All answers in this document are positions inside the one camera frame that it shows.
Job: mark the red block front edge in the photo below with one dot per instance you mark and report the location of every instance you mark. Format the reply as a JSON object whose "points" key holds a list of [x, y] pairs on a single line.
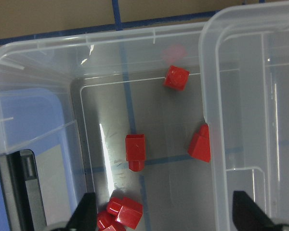
{"points": [[176, 78]]}

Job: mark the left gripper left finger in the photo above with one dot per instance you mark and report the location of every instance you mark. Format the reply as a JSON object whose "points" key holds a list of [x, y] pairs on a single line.
{"points": [[84, 217]]}

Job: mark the black box latch handle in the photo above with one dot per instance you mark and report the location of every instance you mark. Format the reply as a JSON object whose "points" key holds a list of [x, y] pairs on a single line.
{"points": [[21, 191]]}

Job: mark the red block pair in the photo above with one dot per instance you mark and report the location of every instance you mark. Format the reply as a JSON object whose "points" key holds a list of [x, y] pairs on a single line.
{"points": [[126, 211], [106, 222]]}

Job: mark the clear plastic storage box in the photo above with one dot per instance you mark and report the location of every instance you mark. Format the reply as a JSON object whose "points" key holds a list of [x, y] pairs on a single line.
{"points": [[115, 81]]}

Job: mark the clear plastic box lid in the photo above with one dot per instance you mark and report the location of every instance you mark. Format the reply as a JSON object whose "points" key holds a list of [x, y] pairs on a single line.
{"points": [[244, 68]]}

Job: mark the blue plastic tray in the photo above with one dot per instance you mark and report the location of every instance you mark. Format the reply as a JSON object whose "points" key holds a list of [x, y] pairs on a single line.
{"points": [[43, 121]]}

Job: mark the red block under lid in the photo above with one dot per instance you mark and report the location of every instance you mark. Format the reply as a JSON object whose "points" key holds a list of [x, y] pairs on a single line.
{"points": [[199, 147]]}

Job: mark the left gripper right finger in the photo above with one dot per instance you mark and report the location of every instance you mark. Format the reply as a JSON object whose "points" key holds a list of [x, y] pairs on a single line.
{"points": [[248, 216]]}

